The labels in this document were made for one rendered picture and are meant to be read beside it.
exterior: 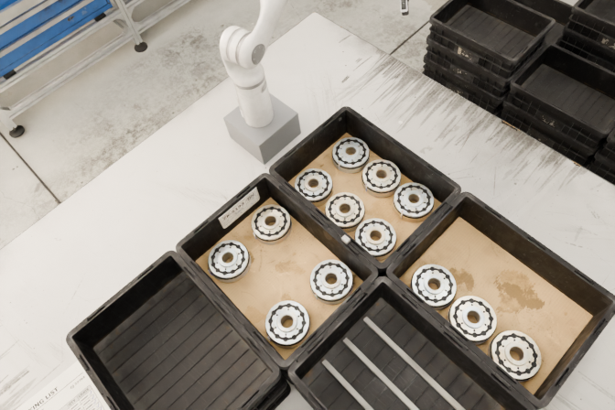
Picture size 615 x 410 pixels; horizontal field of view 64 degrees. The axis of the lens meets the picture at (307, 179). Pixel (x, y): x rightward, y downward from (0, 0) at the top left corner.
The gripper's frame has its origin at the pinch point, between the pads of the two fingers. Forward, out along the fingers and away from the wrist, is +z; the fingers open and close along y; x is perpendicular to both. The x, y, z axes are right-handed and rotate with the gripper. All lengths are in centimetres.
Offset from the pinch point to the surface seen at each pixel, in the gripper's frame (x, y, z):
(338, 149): 19, -28, 38
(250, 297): 39, -57, 69
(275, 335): 30, -64, 74
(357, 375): 12, -65, 83
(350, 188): 16, -32, 48
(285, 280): 31, -52, 66
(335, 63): 26.0, 17.4, 12.5
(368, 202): 11, -34, 51
